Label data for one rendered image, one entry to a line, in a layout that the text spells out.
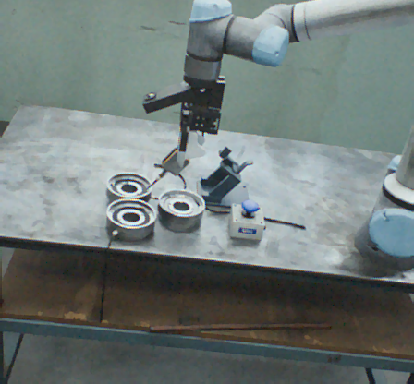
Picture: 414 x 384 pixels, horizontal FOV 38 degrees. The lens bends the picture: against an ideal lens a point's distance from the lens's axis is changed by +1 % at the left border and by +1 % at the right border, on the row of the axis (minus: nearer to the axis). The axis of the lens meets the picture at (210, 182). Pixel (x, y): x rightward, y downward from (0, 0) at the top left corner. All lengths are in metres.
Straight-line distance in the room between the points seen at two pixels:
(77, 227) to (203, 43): 0.47
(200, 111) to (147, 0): 1.63
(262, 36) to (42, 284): 0.81
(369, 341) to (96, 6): 1.92
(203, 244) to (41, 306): 0.43
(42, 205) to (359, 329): 0.83
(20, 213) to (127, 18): 1.66
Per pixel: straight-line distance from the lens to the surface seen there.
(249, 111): 3.01
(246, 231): 1.32
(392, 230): 1.19
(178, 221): 1.31
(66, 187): 1.43
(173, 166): 1.32
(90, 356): 2.11
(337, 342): 1.54
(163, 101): 1.24
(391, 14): 1.21
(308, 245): 1.37
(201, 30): 1.17
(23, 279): 1.56
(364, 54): 2.99
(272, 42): 1.14
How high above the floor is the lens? 1.59
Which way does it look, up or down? 32 degrees down
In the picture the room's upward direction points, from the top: 11 degrees clockwise
